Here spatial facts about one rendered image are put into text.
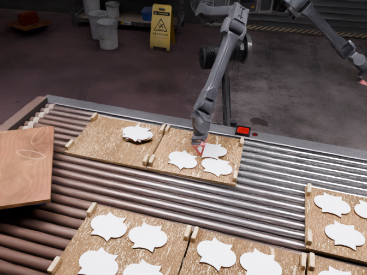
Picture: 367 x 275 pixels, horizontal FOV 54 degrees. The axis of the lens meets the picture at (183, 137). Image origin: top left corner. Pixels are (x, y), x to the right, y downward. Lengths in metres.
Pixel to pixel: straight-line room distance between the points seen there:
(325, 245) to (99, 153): 1.06
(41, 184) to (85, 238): 0.28
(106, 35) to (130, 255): 4.30
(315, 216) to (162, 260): 0.64
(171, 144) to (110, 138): 0.31
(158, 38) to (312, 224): 4.22
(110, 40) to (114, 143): 3.65
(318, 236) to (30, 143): 1.27
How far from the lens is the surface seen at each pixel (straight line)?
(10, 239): 1.53
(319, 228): 1.54
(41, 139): 1.77
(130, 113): 2.11
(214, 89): 1.67
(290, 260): 1.41
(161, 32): 5.34
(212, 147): 1.80
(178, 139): 1.86
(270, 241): 1.48
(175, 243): 1.38
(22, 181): 1.56
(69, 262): 1.38
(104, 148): 1.82
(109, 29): 5.34
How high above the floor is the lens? 2.02
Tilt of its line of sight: 35 degrees down
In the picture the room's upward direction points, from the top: 2 degrees clockwise
